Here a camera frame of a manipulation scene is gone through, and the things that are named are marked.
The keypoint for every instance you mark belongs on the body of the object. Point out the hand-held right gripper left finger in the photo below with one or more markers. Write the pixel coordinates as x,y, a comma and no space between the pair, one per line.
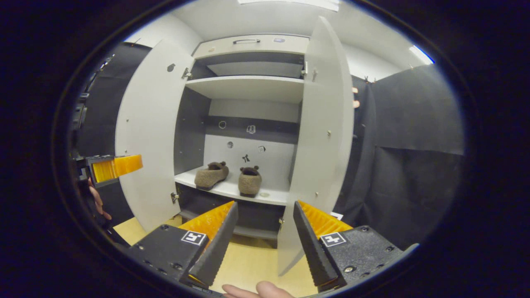
217,250

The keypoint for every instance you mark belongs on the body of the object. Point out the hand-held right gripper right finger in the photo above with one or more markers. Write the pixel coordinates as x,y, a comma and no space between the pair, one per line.
316,252

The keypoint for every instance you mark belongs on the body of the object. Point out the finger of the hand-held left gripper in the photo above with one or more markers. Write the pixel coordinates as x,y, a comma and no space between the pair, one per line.
112,167

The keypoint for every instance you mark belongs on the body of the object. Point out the white shoe cabinet door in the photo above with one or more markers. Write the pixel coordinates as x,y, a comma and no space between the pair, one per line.
323,124
149,132

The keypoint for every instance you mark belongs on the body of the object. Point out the brown fuzzy slipper shoe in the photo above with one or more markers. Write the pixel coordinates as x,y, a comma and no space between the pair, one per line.
249,184
211,176

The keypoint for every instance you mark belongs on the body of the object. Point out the white grey shoe cabinet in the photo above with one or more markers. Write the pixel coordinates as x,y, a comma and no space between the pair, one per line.
219,153

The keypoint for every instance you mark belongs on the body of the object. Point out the white cabinet shelf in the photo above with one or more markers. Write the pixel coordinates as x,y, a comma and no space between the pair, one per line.
227,191
248,87

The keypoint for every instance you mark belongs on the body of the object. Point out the black backdrop cloth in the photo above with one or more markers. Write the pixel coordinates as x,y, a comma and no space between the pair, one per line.
414,165
112,103

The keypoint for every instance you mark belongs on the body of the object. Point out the ceiling light panel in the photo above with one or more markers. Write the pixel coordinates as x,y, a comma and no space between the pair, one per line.
421,54

